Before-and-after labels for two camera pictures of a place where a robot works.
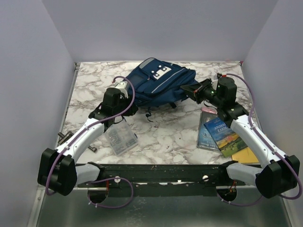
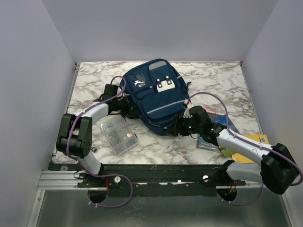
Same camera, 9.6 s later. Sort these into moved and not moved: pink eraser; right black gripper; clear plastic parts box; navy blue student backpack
Moved: right black gripper; navy blue student backpack
Not moved: pink eraser; clear plastic parts box
